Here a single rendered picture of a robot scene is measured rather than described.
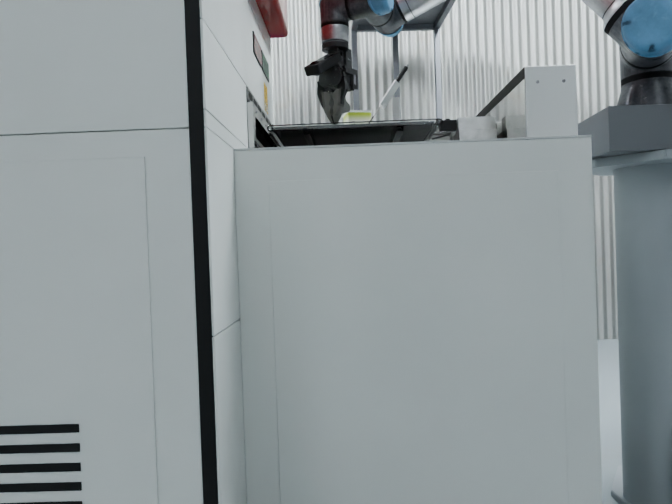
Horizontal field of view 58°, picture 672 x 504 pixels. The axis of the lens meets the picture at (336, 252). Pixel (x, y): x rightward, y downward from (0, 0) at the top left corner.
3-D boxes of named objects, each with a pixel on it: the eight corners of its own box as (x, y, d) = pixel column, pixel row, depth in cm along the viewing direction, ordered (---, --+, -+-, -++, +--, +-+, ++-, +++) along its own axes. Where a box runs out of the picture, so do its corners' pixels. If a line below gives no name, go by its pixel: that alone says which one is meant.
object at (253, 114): (246, 148, 123) (244, 101, 123) (273, 173, 167) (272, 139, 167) (255, 147, 123) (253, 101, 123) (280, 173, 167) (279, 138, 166)
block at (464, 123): (458, 130, 129) (457, 116, 129) (455, 133, 133) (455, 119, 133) (495, 129, 129) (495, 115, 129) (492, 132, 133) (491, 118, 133)
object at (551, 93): (527, 142, 111) (525, 65, 111) (468, 176, 166) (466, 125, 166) (578, 140, 111) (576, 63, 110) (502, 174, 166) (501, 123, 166)
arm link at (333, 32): (338, 21, 155) (313, 29, 160) (338, 39, 155) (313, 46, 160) (354, 29, 161) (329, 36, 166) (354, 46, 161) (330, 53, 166)
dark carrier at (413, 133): (272, 130, 129) (272, 127, 129) (289, 154, 163) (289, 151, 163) (434, 123, 128) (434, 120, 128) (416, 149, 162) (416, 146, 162)
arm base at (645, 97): (665, 125, 149) (663, 86, 149) (700, 110, 134) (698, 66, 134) (603, 128, 150) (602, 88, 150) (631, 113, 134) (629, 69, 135)
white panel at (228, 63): (189, 127, 86) (178, -155, 86) (267, 184, 168) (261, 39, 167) (210, 126, 86) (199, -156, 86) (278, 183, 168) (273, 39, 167)
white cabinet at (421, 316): (250, 612, 107) (233, 150, 106) (297, 438, 203) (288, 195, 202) (615, 605, 105) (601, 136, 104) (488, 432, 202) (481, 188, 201)
